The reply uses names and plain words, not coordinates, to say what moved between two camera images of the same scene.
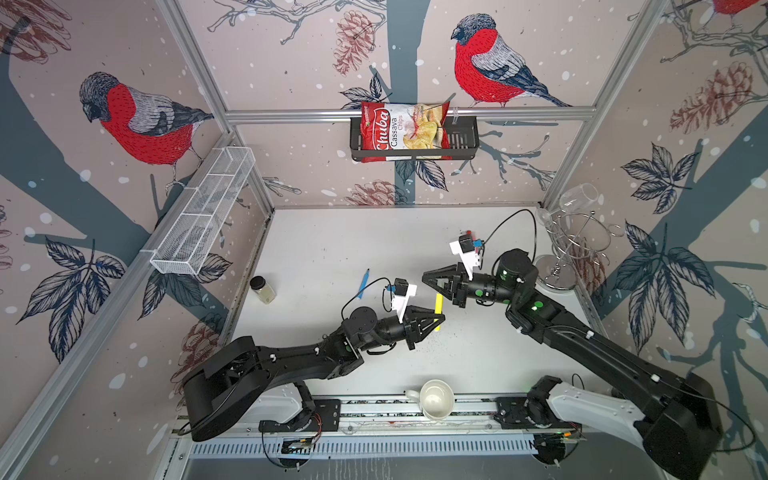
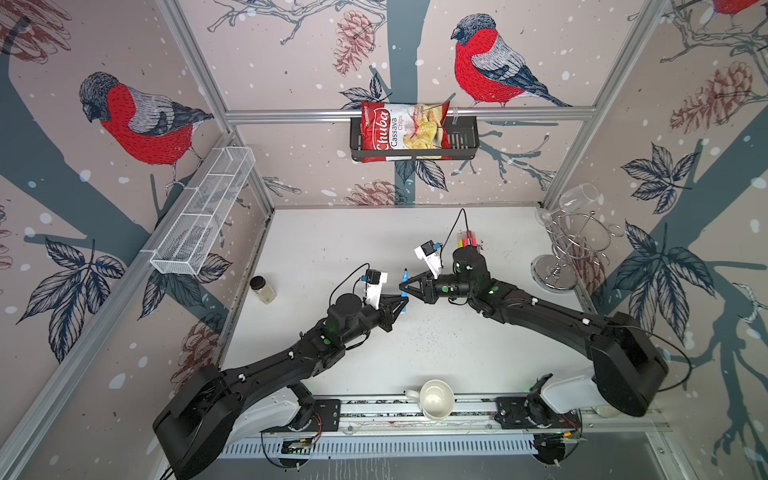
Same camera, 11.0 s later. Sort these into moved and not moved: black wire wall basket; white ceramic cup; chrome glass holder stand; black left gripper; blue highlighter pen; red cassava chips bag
Moved: black left gripper; blue highlighter pen
Not moved: white ceramic cup; chrome glass holder stand; red cassava chips bag; black wire wall basket
